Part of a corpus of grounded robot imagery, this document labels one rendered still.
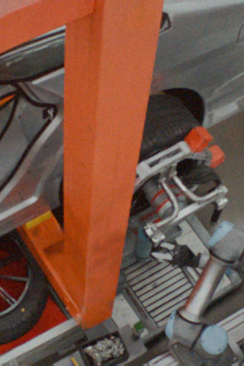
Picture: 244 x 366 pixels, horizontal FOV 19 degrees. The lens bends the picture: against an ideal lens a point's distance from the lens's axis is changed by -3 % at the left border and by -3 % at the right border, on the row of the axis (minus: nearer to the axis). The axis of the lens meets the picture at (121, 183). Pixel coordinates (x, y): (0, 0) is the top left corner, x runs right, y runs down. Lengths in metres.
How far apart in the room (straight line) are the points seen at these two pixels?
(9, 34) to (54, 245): 2.02
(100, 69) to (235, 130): 3.02
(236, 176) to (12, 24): 3.16
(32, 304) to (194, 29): 1.49
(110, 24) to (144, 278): 2.64
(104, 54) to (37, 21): 0.23
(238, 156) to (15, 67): 2.30
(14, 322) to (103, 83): 1.92
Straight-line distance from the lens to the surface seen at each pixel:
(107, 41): 1.55
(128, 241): 3.86
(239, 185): 4.38
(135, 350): 3.41
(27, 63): 2.48
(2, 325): 3.39
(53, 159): 3.00
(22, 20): 1.39
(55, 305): 3.66
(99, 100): 1.72
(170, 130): 3.08
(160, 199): 3.21
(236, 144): 4.53
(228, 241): 2.69
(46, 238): 3.35
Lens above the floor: 3.72
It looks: 60 degrees down
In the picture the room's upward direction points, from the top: 8 degrees clockwise
